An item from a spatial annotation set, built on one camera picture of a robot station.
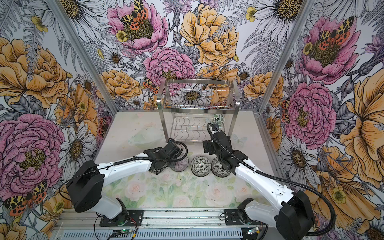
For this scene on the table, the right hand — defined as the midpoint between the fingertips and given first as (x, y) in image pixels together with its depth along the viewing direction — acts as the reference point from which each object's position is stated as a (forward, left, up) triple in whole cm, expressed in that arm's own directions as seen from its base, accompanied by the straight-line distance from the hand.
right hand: (214, 144), depth 82 cm
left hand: (-4, +25, -11) cm, 28 cm away
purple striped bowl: (-5, +18, -14) cm, 24 cm away
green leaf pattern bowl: (+30, -7, -13) cm, 33 cm away
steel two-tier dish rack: (+46, +16, -15) cm, 51 cm away
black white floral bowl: (-5, +8, -15) cm, 18 cm away
